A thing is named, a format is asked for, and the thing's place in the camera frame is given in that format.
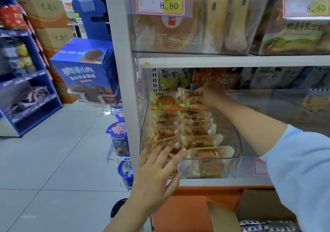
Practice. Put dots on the person's right hand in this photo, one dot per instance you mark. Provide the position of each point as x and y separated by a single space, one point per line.
212 96

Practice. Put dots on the person's left hand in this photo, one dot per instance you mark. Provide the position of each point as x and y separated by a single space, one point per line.
150 182

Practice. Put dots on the person's left thumb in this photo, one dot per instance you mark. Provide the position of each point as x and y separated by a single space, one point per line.
174 184

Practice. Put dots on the person's left little finger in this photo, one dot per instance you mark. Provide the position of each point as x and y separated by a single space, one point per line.
146 154

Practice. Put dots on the person's right fingers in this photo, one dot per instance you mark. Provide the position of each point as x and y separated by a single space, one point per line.
202 96

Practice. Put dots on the person's left middle finger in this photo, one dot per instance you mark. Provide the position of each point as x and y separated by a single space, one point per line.
170 154

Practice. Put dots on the orange label bun packet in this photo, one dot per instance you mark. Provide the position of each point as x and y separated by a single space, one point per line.
187 102

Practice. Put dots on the clear plastic bun bin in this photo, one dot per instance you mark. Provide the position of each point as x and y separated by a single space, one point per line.
229 168

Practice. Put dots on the person's left forearm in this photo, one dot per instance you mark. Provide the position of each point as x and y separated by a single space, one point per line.
129 219

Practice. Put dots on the person's right forearm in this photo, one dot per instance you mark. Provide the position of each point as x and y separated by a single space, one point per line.
250 126

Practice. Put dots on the green snack bag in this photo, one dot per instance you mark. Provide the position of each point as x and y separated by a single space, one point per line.
186 78

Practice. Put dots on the orange snack bag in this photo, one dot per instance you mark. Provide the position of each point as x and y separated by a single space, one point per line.
219 78

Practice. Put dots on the orange shelf base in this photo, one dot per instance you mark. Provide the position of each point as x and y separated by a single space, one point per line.
185 208

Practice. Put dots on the blue white snack cup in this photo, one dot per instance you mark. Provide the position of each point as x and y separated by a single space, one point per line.
125 172

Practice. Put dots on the blue pink snack cup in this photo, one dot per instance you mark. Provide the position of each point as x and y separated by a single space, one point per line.
119 139

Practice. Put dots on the rows of bun packets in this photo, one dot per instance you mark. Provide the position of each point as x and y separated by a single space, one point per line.
198 132

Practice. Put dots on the yellow green chip bag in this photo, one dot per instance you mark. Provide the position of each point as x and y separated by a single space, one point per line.
167 79

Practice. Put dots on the small blue snack cup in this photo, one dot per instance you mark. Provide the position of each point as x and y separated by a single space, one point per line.
120 115

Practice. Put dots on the large clear plastic bin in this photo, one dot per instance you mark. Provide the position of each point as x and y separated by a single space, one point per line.
257 102

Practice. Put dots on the black round base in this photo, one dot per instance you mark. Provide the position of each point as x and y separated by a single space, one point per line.
119 208

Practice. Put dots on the round brown cake packet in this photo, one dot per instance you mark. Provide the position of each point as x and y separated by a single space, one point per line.
165 30

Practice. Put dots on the clear plastic cake bin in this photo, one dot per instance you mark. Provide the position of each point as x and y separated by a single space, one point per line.
144 47

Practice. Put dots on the long pale bread packet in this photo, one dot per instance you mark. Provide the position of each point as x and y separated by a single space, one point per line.
241 20
216 20

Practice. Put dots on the clear cookie box holder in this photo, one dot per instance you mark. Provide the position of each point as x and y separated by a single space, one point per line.
85 97

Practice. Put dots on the row of pale snack bags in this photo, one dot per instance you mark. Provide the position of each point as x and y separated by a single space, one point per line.
283 77

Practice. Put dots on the narrow blue cookie box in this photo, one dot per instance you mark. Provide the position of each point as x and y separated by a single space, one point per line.
112 77

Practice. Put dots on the small red price tag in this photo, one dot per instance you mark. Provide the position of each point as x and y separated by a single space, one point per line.
260 166

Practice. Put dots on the open brown cardboard box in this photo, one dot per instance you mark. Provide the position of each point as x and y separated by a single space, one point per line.
263 206

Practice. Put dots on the white metal shelf unit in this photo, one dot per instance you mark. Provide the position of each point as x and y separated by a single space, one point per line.
118 59

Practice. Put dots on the blue white wrapped packets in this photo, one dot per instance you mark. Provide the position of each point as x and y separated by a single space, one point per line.
268 226

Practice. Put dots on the red yellow price tag holder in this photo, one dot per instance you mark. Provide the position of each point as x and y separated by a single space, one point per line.
159 1
306 4

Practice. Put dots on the large blue cookie box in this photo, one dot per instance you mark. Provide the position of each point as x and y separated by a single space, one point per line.
80 72

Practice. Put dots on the green label toast packet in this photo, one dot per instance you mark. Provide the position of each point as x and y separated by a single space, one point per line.
296 35

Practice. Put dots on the blue shelf unit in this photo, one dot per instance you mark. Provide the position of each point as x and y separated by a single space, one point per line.
38 84

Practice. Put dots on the light blue shirt sleeve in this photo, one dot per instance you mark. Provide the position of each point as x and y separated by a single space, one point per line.
301 177

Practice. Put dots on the purple wrapped packets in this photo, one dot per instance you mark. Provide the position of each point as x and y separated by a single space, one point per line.
28 97

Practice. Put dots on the blue cardboard display stand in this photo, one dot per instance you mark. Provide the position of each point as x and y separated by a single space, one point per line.
90 10

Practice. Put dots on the stack of brown cardboard boxes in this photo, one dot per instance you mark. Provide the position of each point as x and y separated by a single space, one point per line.
49 33

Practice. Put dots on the blue yellow candy packets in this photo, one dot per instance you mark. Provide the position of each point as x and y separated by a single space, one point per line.
20 56

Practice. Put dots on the red snack bags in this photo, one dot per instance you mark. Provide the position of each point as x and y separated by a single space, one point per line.
13 16

